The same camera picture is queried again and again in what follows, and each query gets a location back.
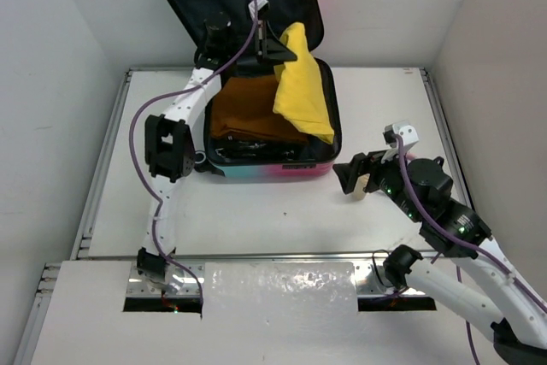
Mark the brown garment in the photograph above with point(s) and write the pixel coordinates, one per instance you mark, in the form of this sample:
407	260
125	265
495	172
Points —
244	109

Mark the black white patterned garment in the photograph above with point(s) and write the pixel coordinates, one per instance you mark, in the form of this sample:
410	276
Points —
235	150

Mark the yellow garment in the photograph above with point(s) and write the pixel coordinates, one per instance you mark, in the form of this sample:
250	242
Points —
300	97

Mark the small beige lotion bottle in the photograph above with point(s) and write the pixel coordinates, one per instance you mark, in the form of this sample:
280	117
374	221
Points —
360	189

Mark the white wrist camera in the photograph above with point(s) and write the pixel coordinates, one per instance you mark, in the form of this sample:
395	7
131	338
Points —
401	131
257	8

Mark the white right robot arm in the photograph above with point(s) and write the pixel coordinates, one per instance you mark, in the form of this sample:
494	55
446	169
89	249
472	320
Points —
487	291

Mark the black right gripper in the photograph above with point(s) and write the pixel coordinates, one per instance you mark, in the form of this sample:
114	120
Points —
359	164

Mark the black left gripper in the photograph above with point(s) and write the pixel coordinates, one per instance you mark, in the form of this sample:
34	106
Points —
270	51

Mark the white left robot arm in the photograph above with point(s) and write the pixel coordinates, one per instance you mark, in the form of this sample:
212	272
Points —
169	150

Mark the pink teal open suitcase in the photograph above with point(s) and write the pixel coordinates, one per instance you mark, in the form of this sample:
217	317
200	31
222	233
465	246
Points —
319	156

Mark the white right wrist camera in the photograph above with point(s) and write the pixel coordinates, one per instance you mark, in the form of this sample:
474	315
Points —
401	131

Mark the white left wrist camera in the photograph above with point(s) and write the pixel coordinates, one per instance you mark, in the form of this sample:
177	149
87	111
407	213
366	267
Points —
257	8

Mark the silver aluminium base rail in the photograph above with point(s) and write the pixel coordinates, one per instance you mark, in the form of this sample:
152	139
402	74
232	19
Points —
178	285

